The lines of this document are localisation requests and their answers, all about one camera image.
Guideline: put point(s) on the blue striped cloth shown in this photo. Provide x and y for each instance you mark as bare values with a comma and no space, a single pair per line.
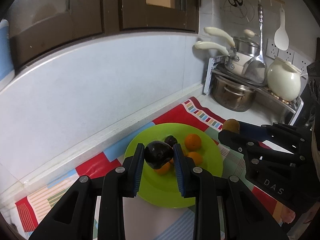
6,50

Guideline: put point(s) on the brown wooden window frame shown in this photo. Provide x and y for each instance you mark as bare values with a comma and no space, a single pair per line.
87,10

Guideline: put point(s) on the black scissors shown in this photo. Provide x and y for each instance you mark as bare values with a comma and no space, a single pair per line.
236,1

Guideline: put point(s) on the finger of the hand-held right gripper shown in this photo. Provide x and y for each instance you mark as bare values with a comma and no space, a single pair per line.
231,138
250,130

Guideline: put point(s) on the pot lid cream knob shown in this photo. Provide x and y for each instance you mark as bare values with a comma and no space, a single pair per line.
248,33

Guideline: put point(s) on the steel stockpot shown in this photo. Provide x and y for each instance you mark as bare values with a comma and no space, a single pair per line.
232,95

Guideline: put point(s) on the white ceramic pot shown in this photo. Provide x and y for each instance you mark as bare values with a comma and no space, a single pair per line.
282,80

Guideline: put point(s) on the green plate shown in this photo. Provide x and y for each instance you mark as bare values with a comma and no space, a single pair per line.
160,187

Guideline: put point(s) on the white rice paddle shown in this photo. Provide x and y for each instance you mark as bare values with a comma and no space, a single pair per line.
281,37

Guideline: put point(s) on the steel spatula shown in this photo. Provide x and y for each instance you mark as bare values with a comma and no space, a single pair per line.
255,67

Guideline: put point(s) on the large orange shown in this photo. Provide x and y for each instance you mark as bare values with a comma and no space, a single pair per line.
192,141

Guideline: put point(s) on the white steel pot rack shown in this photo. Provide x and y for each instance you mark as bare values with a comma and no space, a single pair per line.
208,75

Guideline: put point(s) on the colourful patchwork print mat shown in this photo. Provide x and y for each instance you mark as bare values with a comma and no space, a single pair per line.
95,165

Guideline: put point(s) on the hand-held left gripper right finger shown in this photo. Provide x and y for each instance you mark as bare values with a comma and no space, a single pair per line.
179,170

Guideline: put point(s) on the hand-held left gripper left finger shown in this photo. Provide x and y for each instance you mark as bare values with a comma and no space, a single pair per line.
138,170

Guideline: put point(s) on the dark purple plum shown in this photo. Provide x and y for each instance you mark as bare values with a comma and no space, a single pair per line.
157,155
170,140

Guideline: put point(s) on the person's right hand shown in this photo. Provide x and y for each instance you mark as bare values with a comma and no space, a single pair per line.
287,216

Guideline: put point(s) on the white wall socket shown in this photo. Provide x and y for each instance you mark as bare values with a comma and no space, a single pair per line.
270,48
302,61
287,55

